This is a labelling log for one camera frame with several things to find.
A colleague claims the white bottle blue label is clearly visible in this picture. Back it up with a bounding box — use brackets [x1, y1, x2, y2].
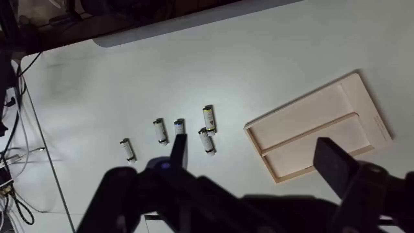
[173, 118, 185, 135]

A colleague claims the white bottle yellow label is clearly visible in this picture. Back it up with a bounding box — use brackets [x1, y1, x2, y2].
[203, 105, 216, 134]

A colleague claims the black cables bundle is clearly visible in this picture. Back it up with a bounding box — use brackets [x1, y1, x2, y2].
[0, 51, 44, 227]

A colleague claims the wooden tray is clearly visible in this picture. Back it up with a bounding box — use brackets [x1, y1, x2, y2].
[245, 72, 392, 184]

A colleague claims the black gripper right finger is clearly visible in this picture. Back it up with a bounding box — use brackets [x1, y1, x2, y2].
[313, 138, 360, 198]

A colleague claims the white bottle far end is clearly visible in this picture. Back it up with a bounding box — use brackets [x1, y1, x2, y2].
[119, 138, 137, 162]

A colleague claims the small white bottle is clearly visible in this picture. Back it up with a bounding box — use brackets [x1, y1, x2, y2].
[198, 129, 216, 156]

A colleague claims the white bottle dark cap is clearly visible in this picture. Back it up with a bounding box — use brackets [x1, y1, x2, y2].
[153, 118, 168, 144]

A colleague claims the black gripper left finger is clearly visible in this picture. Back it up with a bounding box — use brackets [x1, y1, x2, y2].
[170, 134, 188, 169]

